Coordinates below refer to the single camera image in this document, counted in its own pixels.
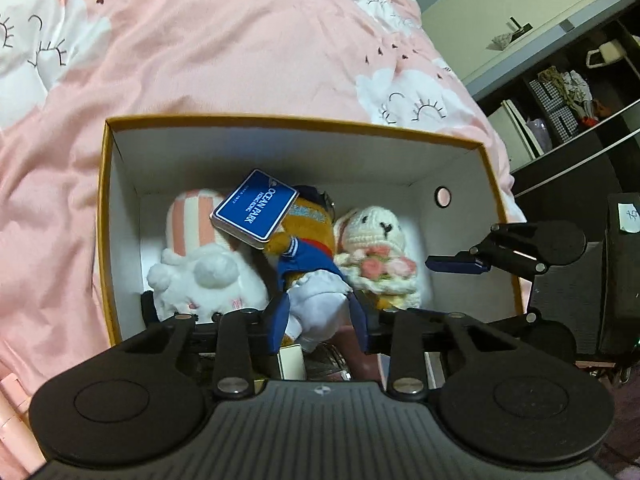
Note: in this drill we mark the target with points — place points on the pink printed blanket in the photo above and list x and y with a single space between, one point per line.
200 50

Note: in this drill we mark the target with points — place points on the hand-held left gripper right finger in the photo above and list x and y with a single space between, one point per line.
359 322

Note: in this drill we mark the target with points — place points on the small shelf ornament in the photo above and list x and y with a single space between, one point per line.
505 40

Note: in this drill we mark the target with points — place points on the dark red small box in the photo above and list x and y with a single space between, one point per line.
345 360

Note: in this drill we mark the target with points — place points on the pink plastic case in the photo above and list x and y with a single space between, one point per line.
10 410

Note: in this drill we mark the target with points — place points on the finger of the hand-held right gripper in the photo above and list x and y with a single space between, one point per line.
452 264
530 319

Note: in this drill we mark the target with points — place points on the orange cardboard box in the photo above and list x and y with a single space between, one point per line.
300 160

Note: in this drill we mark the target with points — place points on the brown sailor bear plush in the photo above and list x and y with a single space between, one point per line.
310 222

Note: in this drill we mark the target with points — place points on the checkered bag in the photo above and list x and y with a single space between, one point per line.
555 100

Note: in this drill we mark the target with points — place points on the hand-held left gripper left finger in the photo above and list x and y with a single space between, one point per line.
277 320

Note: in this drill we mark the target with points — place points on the white books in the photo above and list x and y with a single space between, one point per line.
517 125

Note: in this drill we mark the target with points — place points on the small gold box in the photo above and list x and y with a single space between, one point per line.
292 362

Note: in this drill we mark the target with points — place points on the cream crochet bunny doll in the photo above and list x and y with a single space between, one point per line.
372 225

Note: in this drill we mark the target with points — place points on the dark shelf unit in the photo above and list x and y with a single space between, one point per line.
575 160

